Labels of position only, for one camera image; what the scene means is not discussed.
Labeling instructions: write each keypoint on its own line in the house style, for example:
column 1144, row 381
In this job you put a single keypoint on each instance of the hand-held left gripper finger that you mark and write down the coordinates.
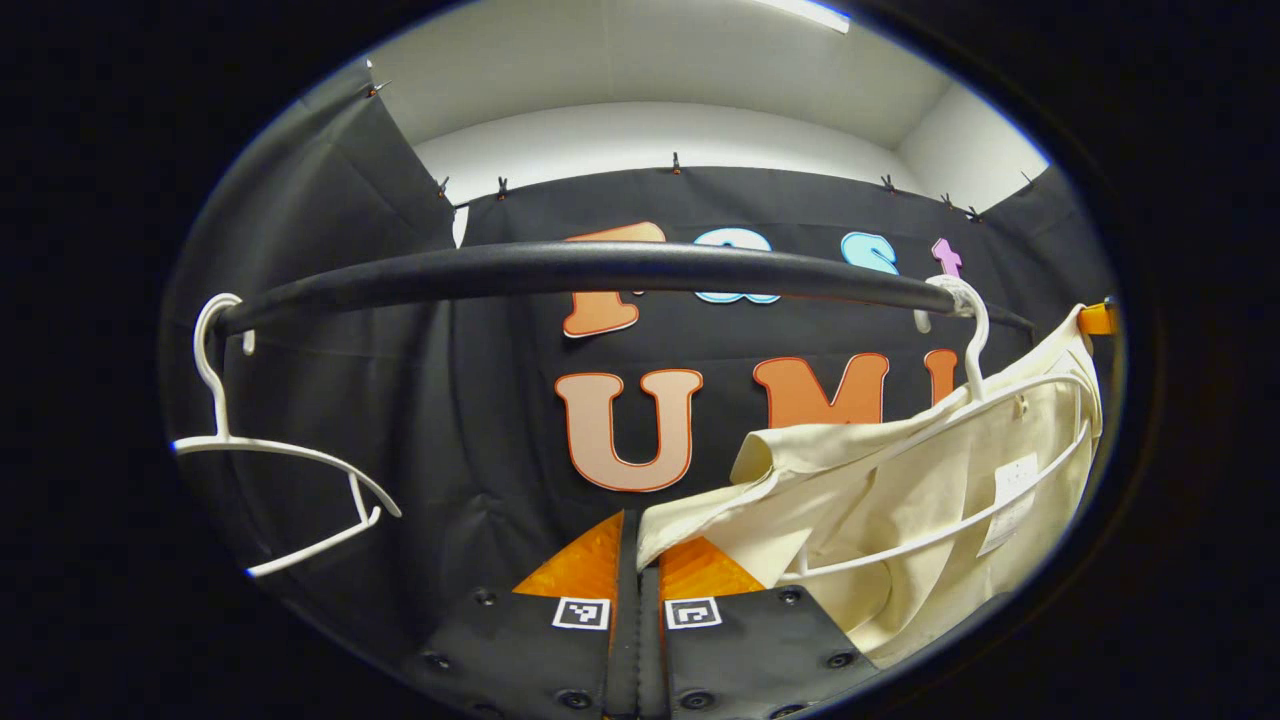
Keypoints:
column 630, row 620
column 650, row 640

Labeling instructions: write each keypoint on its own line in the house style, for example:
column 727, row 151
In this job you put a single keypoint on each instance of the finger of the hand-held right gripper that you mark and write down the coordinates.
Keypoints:
column 1098, row 318

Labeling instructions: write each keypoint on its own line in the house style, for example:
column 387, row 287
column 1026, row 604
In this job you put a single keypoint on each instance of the white clothes hanger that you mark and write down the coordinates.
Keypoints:
column 225, row 440
column 978, row 350

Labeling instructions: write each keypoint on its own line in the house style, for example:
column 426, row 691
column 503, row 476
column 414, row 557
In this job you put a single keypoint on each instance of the cream shirt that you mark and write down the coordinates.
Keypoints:
column 830, row 490

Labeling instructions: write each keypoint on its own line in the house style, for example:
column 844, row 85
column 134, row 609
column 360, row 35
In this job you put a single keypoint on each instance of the ceiling light strip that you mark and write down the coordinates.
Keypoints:
column 810, row 14

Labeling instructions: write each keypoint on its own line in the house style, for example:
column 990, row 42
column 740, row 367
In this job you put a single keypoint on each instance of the black clothes rack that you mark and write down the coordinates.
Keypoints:
column 600, row 268

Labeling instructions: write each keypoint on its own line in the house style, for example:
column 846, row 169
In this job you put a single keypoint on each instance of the black backdrop cloth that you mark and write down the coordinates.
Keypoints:
column 450, row 450

